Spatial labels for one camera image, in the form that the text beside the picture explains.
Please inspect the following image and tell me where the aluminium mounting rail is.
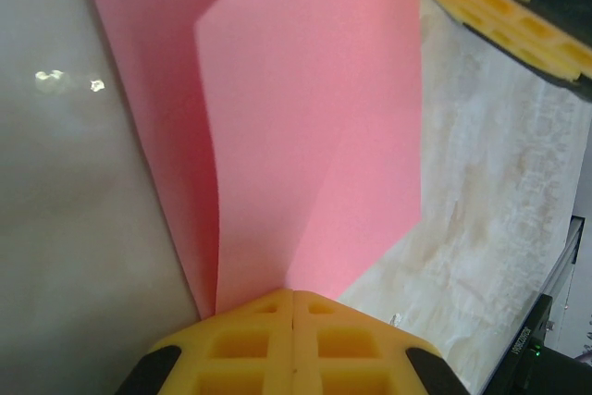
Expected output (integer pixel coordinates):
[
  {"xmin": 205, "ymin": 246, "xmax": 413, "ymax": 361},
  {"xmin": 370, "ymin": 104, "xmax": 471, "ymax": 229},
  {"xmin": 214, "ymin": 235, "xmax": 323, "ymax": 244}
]
[{"xmin": 538, "ymin": 213, "xmax": 585, "ymax": 303}]

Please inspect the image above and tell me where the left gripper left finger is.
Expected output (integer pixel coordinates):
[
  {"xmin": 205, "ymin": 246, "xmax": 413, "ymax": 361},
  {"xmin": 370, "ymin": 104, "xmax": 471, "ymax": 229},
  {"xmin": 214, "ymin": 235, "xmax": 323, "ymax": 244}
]
[{"xmin": 117, "ymin": 288, "xmax": 296, "ymax": 395}]

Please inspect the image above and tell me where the pink cloth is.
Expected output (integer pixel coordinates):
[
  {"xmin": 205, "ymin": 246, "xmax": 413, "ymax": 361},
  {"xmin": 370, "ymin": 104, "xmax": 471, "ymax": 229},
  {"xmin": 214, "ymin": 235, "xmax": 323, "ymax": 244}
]
[{"xmin": 76, "ymin": 0, "xmax": 425, "ymax": 317}]

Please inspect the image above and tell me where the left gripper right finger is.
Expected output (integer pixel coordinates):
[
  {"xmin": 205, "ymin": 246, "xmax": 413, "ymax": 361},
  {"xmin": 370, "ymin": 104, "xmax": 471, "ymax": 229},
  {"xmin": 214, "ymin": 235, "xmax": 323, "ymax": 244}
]
[{"xmin": 294, "ymin": 290, "xmax": 469, "ymax": 395}]

